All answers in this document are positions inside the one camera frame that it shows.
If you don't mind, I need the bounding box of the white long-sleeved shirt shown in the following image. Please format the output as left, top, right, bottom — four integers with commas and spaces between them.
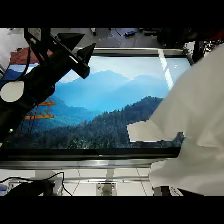
126, 42, 224, 197

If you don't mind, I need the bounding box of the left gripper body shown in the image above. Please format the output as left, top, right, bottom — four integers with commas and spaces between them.
46, 44, 92, 80

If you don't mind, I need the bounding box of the black cable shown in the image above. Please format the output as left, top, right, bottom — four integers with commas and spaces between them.
0, 171, 73, 197

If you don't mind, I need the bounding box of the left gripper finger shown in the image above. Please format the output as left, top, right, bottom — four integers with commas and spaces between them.
76, 42, 97, 66
55, 31, 86, 52

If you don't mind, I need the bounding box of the silver frame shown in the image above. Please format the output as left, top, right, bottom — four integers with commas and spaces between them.
0, 46, 198, 197

